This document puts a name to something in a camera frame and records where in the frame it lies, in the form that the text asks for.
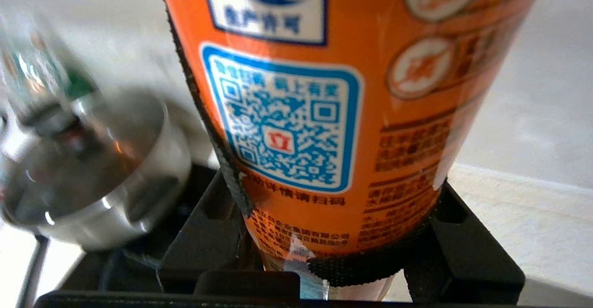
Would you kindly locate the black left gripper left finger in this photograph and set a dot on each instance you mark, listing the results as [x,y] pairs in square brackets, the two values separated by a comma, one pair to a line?
[204,243]

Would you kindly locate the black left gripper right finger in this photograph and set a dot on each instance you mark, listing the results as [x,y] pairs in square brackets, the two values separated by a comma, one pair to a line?
[468,261]

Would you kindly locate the orange label detergent bottle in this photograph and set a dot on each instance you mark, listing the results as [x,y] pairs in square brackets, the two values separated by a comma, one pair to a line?
[370,113]

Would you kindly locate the chrome faucet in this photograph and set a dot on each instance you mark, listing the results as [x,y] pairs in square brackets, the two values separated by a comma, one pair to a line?
[102,169]

